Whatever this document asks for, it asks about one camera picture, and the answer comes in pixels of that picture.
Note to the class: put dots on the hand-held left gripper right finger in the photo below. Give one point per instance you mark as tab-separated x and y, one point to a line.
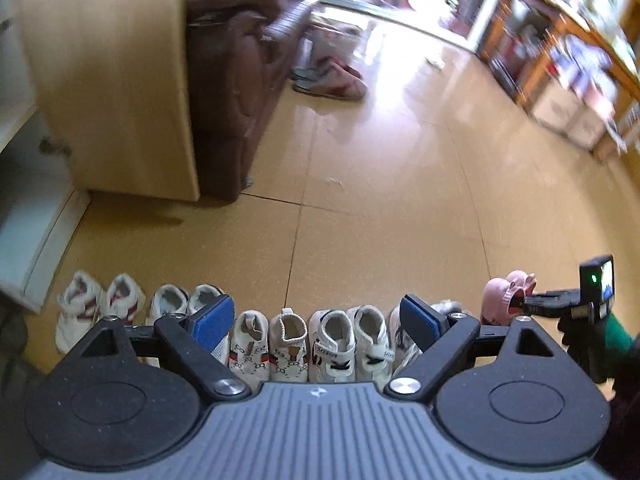
420	322

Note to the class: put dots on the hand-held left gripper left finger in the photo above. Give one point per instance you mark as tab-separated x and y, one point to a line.
215	320

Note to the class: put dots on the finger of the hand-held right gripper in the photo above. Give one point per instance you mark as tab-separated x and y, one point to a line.
550	301

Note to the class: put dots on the pink child shoe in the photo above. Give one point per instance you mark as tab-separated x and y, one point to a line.
497	300

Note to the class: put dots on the row of small white shoes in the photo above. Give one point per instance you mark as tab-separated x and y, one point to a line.
330	340

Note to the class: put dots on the person's right forearm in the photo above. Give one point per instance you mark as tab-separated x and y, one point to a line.
622	340

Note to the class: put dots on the dark red garment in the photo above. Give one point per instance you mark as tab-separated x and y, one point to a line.
625	425

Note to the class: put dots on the beige storage box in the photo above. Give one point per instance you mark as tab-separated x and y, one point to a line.
590	127
557	107

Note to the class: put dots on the dark cloth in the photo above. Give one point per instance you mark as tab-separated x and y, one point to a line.
15	360

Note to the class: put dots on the wooden shelf unit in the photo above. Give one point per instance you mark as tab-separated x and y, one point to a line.
545	55

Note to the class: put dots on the brown leather sofa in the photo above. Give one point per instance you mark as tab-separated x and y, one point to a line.
230	85

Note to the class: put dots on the grey red slipper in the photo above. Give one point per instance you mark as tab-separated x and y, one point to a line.
330	87
330	67

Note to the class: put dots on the wooden cabinet door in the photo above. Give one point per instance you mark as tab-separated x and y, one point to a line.
110	85

